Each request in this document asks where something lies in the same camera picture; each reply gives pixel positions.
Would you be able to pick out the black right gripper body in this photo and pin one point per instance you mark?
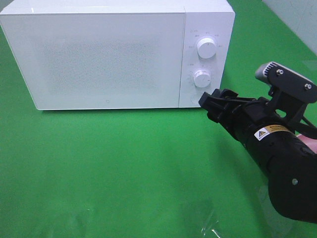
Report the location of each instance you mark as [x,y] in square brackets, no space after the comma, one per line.
[263,134]

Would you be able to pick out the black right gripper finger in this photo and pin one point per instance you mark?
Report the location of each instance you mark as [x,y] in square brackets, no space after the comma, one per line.
[216,108]
[224,93]

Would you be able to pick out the round white door-release button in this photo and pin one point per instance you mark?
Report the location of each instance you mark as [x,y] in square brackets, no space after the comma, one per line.
[195,99]

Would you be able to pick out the pink round plate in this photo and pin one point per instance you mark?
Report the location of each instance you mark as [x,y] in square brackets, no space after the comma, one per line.
[311,143]

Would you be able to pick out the white microwave door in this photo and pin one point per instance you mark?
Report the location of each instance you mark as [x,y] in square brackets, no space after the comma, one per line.
[98,61]

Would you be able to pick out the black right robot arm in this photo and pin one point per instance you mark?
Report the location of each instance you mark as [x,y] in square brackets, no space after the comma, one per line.
[288,163]

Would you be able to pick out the white lower dial knob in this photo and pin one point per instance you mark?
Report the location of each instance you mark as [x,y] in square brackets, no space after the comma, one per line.
[202,78]

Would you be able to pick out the white dial knob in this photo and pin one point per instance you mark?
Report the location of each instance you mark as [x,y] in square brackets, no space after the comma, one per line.
[202,78]
[206,47]

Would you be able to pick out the white upper dial knob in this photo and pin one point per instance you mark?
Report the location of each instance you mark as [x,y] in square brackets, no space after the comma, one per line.
[206,47]

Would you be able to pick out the green table mat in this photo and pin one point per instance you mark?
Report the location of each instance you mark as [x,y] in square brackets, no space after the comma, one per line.
[124,173]

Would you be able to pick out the clear tape patch front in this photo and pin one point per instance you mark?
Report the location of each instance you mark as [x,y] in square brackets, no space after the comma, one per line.
[209,226]

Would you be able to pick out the white microwave oven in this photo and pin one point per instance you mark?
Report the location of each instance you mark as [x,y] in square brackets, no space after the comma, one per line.
[203,18]

